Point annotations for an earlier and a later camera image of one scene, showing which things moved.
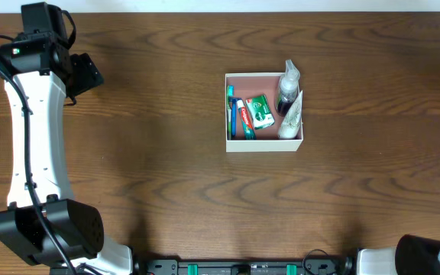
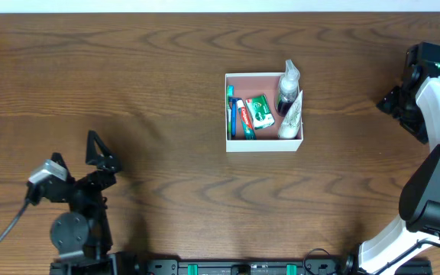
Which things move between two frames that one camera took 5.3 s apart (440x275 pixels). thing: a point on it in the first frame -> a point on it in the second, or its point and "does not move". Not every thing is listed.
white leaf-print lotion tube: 290,126 does not move
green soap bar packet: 260,112 does not move
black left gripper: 88,72 -> 86,180
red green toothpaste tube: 249,133 does not move
